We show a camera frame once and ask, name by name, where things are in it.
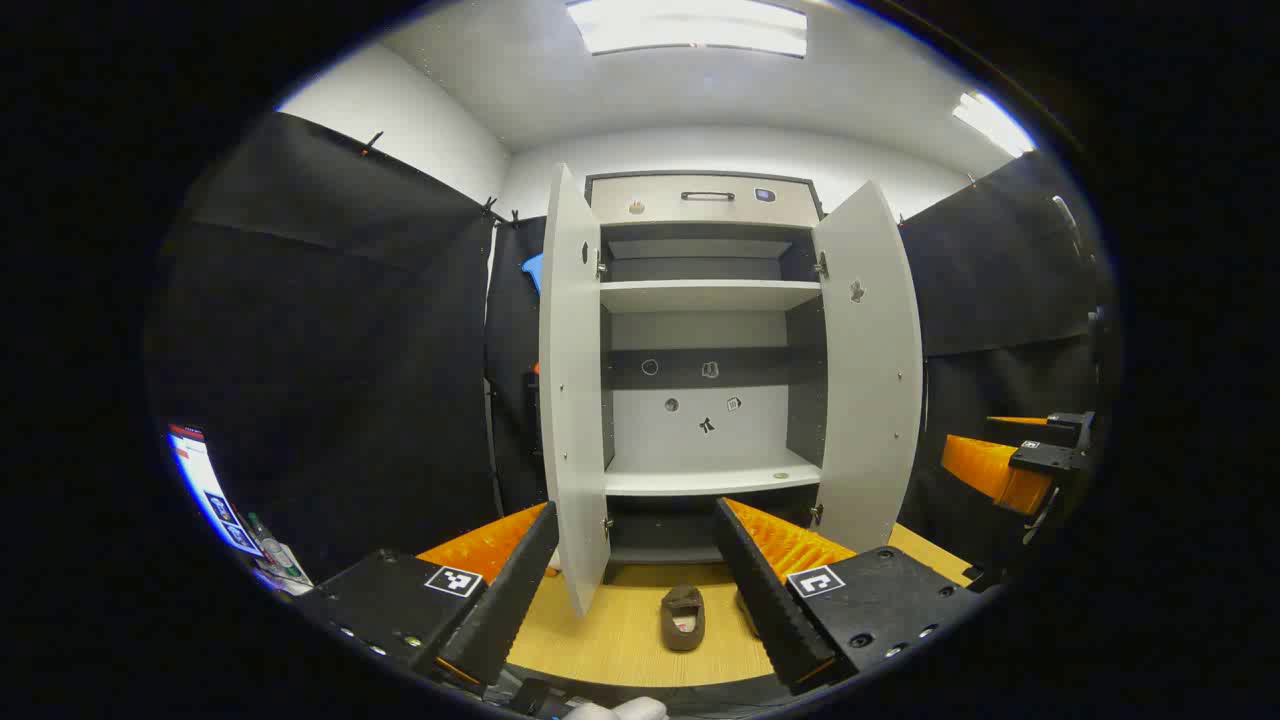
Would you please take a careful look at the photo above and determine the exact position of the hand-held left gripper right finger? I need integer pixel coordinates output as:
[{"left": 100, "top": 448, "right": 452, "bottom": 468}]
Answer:
[{"left": 713, "top": 497, "right": 987, "bottom": 696}]

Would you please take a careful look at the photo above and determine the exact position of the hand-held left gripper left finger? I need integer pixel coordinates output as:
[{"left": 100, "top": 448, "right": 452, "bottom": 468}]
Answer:
[{"left": 298, "top": 502, "right": 560, "bottom": 691}]

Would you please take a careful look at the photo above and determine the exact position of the white shoe cabinet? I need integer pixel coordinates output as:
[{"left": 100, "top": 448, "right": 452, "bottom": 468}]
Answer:
[{"left": 538, "top": 163, "right": 926, "bottom": 618}]

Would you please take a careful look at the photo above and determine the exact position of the white cabinet door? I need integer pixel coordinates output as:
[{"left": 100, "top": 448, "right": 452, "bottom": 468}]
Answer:
[
  {"left": 812, "top": 180, "right": 926, "bottom": 554},
  {"left": 538, "top": 163, "right": 613, "bottom": 618}
]

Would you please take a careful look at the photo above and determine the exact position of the beige cabinet drawer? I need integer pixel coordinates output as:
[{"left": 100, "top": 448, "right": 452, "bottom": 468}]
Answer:
[{"left": 590, "top": 176, "right": 823, "bottom": 227}]

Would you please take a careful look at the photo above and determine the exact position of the green capped bottle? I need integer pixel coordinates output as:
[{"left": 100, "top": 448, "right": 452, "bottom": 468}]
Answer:
[{"left": 247, "top": 512, "right": 301, "bottom": 583}]

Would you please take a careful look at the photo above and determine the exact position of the black backdrop cloth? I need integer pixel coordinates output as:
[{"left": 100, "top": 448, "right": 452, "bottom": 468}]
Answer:
[{"left": 145, "top": 112, "right": 1119, "bottom": 591}]

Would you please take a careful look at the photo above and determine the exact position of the ceiling light panel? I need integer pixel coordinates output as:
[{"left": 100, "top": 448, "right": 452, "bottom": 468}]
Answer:
[
  {"left": 567, "top": 0, "right": 809, "bottom": 58},
  {"left": 952, "top": 92, "right": 1038, "bottom": 159}
]

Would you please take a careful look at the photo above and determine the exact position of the bright display screen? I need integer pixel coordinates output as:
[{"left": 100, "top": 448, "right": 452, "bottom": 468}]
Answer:
[{"left": 168, "top": 425, "right": 263, "bottom": 558}]

